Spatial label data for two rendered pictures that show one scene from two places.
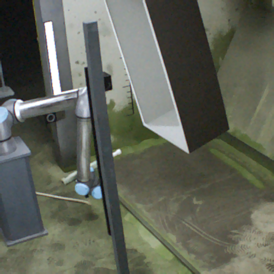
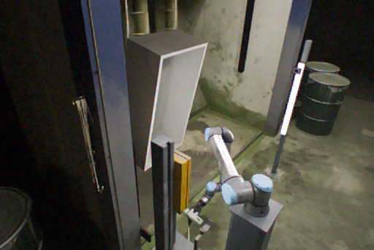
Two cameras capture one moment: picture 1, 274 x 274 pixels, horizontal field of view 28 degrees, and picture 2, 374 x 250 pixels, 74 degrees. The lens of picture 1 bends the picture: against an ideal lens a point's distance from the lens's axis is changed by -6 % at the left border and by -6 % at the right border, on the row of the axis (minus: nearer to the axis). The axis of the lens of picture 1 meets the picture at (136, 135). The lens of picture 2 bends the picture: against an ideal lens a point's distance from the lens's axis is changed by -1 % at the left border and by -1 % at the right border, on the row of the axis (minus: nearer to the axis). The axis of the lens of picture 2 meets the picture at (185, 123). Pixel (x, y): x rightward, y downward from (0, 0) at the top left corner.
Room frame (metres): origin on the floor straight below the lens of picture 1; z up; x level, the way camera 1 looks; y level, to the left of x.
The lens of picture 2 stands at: (4.37, 1.78, 2.11)
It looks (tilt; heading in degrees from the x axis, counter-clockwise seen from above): 30 degrees down; 242
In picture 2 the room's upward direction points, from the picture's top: 2 degrees clockwise
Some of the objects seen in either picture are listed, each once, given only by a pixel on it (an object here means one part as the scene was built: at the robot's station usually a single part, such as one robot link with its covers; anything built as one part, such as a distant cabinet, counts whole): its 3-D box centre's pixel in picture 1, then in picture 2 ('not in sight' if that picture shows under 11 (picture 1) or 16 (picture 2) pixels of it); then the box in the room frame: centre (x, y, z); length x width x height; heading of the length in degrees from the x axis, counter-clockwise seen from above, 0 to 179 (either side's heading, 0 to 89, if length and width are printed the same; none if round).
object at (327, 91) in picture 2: not in sight; (320, 104); (0.78, -0.43, 0.44); 0.59 x 0.58 x 0.89; 38
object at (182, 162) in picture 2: not in sight; (173, 180); (4.06, 1.12, 1.42); 0.12 x 0.06 x 0.26; 114
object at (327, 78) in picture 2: not in sight; (328, 79); (0.78, -0.44, 0.86); 0.54 x 0.54 x 0.01
